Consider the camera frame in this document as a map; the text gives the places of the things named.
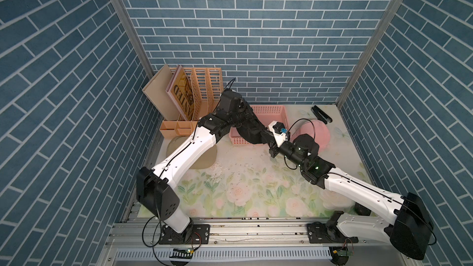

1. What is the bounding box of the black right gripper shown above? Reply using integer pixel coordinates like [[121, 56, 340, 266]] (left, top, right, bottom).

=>
[[260, 131, 305, 171]]

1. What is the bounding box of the pink baseball cap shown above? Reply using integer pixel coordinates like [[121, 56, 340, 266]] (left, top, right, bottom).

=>
[[291, 119, 331, 151]]

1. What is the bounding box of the black baseball cap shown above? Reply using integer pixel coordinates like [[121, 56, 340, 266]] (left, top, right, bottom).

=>
[[235, 108, 275, 145]]

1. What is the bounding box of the beige baseball cap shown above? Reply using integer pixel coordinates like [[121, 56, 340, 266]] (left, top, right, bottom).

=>
[[166, 136, 218, 169]]

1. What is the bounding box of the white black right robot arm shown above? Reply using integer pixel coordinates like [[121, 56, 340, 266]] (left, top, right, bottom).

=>
[[266, 133, 434, 261]]

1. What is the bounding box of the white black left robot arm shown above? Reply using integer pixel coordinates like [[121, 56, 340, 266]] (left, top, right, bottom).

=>
[[136, 89, 248, 243]]

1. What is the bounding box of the pink perforated plastic basket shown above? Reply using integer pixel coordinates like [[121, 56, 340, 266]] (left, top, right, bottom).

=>
[[229, 105, 289, 145]]

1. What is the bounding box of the black stapler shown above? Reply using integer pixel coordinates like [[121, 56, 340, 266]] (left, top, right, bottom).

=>
[[311, 105, 333, 124]]

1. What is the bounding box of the floral table mat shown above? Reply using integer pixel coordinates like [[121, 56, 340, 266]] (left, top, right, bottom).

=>
[[175, 105, 372, 218]]

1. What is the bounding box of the black round object on mat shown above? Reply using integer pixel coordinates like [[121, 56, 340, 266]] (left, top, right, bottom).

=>
[[354, 203, 372, 216]]

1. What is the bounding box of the peach plastic desk organizer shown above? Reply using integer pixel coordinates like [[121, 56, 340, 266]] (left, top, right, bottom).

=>
[[160, 65, 223, 139]]

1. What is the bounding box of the wanted poster book pink edge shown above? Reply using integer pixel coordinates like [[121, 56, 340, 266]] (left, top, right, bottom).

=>
[[166, 65, 195, 121]]

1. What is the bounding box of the beige flat board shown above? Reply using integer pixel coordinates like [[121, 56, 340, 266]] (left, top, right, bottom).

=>
[[142, 65, 179, 121]]

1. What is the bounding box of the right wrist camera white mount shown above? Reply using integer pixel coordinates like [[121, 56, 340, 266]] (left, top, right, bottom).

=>
[[269, 121, 288, 147]]

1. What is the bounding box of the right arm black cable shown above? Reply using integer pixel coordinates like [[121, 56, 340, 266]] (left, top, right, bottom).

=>
[[287, 117, 317, 141]]

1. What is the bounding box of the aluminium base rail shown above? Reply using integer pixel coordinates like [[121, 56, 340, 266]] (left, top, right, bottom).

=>
[[98, 214, 415, 266]]

